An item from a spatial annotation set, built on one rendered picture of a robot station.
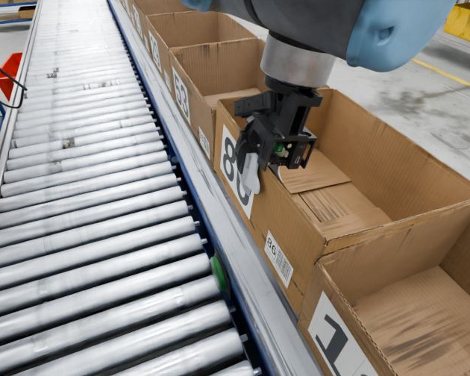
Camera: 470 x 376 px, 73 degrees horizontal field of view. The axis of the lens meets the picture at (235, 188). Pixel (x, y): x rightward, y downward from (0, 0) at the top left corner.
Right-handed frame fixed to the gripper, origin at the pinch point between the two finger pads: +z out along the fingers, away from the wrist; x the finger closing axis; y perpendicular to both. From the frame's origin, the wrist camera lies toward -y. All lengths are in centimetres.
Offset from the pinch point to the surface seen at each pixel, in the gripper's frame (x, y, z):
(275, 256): 0.4, 11.7, 4.9
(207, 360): -8.4, 14.9, 28.3
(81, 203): -28, -37, 33
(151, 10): 8, -137, 0
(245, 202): 0.2, -0.7, 4.4
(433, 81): 301, -182, 35
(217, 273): -4.6, 4.2, 17.6
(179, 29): 12, -98, -2
